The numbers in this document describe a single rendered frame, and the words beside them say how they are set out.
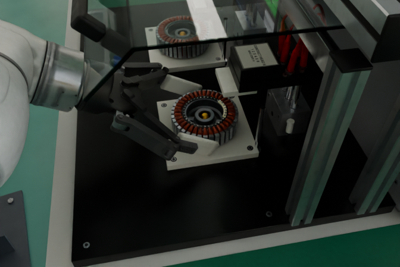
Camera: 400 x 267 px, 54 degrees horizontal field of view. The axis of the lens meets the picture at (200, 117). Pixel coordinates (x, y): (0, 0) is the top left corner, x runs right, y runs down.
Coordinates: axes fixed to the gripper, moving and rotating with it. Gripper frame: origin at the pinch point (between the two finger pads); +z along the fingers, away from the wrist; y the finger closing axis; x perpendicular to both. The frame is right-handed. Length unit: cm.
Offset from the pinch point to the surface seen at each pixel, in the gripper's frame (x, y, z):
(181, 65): -2.1, -17.2, 0.7
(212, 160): -1.9, 7.6, 1.7
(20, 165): -101, -64, -13
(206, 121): 0.8, 1.7, 0.4
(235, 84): 9.3, 1.6, 0.6
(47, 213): -94, -39, -2
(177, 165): -4.6, 7.6, -3.1
